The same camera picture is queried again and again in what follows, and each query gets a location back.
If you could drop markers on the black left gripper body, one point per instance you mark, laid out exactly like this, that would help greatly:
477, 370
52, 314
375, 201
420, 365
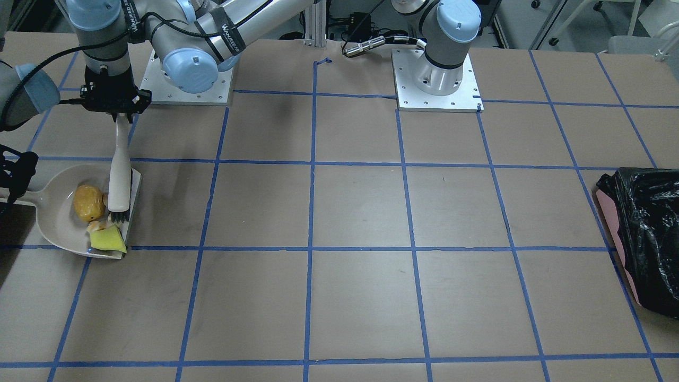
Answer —
110, 84

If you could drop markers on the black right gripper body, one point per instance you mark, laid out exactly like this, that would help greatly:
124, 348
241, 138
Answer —
16, 172

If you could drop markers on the beige dustpan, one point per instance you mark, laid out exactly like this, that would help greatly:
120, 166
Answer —
72, 211

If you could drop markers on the beige hand brush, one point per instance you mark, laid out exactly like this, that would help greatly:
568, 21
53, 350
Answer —
121, 175

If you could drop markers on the yellow sponge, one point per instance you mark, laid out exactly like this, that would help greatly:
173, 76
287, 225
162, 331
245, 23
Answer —
108, 239

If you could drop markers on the croissant bread piece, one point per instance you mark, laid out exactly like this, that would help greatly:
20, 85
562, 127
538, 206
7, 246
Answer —
99, 215

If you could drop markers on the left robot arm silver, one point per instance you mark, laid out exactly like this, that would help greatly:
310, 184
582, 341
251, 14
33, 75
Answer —
195, 40

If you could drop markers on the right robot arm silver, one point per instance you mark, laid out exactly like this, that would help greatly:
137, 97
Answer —
27, 91

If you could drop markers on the bin with black bag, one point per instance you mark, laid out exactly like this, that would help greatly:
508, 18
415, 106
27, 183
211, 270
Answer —
641, 210

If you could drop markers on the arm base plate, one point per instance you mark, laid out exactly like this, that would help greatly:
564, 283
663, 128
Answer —
189, 76
421, 86

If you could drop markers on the aluminium frame post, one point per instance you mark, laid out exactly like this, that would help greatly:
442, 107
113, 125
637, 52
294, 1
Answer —
315, 25

